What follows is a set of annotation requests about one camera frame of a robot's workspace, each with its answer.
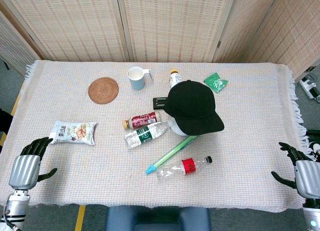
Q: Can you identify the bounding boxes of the light blue mug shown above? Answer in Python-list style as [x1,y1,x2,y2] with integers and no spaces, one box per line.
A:
[127,66,154,91]

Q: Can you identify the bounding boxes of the green plastic packet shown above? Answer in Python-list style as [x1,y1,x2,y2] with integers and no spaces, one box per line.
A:
[202,72,229,94]

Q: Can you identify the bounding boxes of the yellow-capped bottle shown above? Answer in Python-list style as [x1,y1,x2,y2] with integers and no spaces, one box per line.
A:
[169,69,183,90]

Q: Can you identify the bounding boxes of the black white patterned object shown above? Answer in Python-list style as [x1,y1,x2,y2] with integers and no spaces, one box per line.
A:
[305,129,320,163]

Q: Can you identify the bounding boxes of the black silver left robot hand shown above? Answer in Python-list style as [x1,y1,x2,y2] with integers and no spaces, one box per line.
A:
[8,137,58,191]

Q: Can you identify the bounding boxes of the dark blue chair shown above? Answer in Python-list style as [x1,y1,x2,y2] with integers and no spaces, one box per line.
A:
[104,205,211,231]

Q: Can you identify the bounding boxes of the round woven rattan coaster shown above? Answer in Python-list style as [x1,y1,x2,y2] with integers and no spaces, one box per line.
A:
[87,77,120,105]

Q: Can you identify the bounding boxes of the green tube water squirter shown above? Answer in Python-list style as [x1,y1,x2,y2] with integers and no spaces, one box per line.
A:
[146,134,201,176]

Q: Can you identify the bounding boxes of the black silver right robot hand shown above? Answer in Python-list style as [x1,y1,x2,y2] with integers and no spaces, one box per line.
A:
[271,141,320,200]

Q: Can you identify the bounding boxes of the white floor device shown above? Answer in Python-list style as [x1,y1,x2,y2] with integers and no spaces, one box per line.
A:
[299,65,320,100]

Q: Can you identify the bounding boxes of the woven folding screen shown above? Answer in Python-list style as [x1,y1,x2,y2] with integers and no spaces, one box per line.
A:
[0,0,320,80]

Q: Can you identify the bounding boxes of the red label clear cola bottle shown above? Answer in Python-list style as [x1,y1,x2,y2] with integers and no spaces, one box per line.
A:
[156,155,213,181]

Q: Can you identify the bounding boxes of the green label water bottle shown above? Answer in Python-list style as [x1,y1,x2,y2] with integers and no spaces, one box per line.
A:
[124,120,170,149]

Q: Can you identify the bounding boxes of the black baseball cap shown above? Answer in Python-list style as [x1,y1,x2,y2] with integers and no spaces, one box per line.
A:
[163,79,225,136]

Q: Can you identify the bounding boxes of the white mannequin head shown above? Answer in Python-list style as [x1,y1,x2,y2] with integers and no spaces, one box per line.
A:
[166,115,201,137]

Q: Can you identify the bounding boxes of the pale woven fringed tablecloth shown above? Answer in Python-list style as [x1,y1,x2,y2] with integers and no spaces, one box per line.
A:
[0,59,312,213]

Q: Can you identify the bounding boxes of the white snack bag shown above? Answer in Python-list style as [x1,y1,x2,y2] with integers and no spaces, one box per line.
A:
[48,120,98,146]

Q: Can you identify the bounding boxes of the red label milk tea bottle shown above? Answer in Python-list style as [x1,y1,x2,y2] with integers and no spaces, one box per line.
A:
[122,111,162,131]

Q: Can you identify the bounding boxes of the black object at table side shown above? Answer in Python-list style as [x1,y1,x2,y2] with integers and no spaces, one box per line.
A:
[0,108,14,142]

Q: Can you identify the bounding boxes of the black rectangular remote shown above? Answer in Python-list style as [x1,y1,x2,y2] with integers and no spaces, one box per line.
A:
[152,96,171,111]

